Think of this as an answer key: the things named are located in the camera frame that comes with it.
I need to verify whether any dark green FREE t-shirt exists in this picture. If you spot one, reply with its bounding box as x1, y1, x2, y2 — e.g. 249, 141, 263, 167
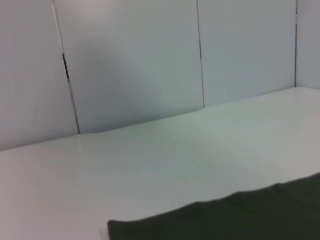
107, 172, 320, 240

